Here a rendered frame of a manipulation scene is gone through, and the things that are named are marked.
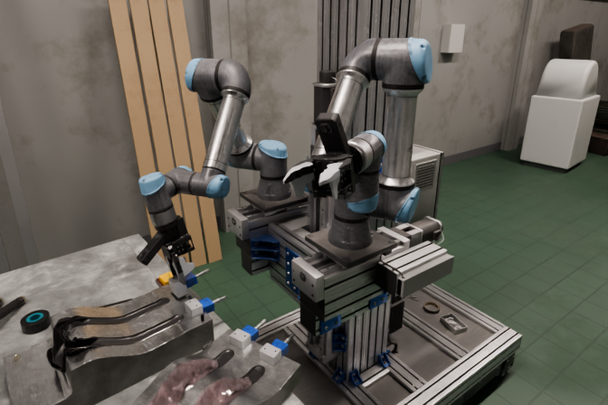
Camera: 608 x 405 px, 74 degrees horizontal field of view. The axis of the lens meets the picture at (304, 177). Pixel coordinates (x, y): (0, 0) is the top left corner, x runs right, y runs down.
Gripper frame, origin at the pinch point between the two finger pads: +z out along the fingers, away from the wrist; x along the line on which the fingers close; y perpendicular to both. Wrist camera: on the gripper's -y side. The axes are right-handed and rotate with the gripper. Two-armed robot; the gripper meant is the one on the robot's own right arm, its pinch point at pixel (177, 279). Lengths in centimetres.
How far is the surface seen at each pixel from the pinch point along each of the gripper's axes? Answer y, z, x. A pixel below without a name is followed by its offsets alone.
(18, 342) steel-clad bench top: -45, 5, 22
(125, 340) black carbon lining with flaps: -21.3, 4.0, -9.8
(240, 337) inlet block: 3.7, 10.8, -28.3
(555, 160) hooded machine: 515, 144, 78
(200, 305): 0.5, 4.6, -12.7
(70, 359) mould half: -34.3, -1.8, -14.2
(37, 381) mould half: -42.6, 3.4, -7.2
